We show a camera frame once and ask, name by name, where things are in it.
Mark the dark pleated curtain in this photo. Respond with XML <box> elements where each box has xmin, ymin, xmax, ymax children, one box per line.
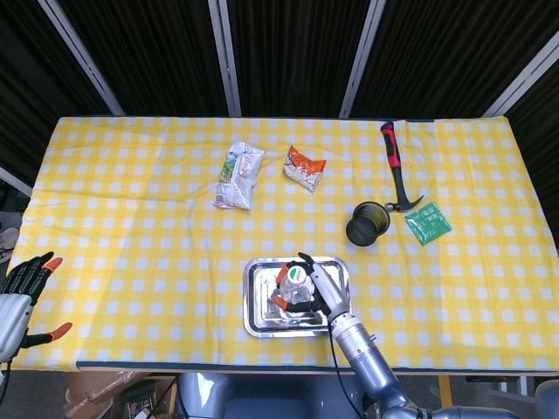
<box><xmin>0</xmin><ymin>0</ymin><xmax>559</xmax><ymax>184</ymax></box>

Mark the stainless steel tray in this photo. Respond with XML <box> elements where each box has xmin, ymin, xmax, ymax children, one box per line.
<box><xmin>242</xmin><ymin>257</ymin><xmax>354</xmax><ymax>340</ymax></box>

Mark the white metal frame post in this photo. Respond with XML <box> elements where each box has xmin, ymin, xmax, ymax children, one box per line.
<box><xmin>207</xmin><ymin>0</ymin><xmax>243</xmax><ymax>118</ymax></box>
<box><xmin>37</xmin><ymin>0</ymin><xmax>126</xmax><ymax>117</ymax></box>
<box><xmin>339</xmin><ymin>0</ymin><xmax>388</xmax><ymax>118</ymax></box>
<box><xmin>0</xmin><ymin>165</ymin><xmax>34</xmax><ymax>197</ymax></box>
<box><xmin>482</xmin><ymin>32</ymin><xmax>559</xmax><ymax>118</ymax></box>

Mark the brown cardboard box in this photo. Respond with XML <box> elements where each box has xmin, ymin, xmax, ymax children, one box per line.
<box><xmin>63</xmin><ymin>370</ymin><xmax>152</xmax><ymax>418</ymax></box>

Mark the clear plastic water bottle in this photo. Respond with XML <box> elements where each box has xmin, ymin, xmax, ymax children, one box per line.
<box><xmin>273</xmin><ymin>265</ymin><xmax>318</xmax><ymax>326</ymax></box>

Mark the orange white snack bag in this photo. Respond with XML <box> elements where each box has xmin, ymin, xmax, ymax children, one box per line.
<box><xmin>283</xmin><ymin>145</ymin><xmax>328</xmax><ymax>194</ymax></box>

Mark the grey robot torso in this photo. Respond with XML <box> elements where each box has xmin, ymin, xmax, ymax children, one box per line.
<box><xmin>176</xmin><ymin>373</ymin><xmax>368</xmax><ymax>419</ymax></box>

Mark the black mesh pen cup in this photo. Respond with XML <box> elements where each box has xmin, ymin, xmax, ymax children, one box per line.
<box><xmin>345</xmin><ymin>200</ymin><xmax>391</xmax><ymax>248</ymax></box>

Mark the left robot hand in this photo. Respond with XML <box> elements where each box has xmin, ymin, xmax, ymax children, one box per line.
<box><xmin>0</xmin><ymin>251</ymin><xmax>73</xmax><ymax>363</ymax></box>

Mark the red black claw hammer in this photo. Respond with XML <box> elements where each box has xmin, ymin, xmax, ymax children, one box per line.
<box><xmin>379</xmin><ymin>121</ymin><xmax>426</xmax><ymax>214</ymax></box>

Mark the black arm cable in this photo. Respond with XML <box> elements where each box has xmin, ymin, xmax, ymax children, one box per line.
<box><xmin>327</xmin><ymin>326</ymin><xmax>372</xmax><ymax>419</ymax></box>

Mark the yellow white checked tablecloth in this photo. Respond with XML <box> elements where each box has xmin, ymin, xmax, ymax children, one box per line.
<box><xmin>8</xmin><ymin>115</ymin><xmax>559</xmax><ymax>372</ymax></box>

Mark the white green snack bag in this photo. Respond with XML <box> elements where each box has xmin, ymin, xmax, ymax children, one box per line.
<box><xmin>212</xmin><ymin>141</ymin><xmax>266</xmax><ymax>211</ymax></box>

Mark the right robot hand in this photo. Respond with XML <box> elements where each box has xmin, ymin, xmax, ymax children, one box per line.
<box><xmin>269</xmin><ymin>251</ymin><xmax>354</xmax><ymax>322</ymax></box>

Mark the green sachet packet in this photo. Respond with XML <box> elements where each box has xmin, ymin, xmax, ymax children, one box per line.
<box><xmin>404</xmin><ymin>202</ymin><xmax>452</xmax><ymax>248</ymax></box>

